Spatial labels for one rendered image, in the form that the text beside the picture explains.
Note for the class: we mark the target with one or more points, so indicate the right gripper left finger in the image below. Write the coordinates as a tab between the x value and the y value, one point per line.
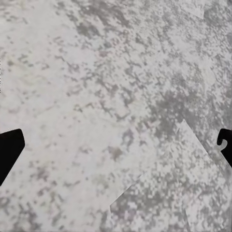
12	144

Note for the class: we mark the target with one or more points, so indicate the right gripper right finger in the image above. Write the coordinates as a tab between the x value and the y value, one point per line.
224	144

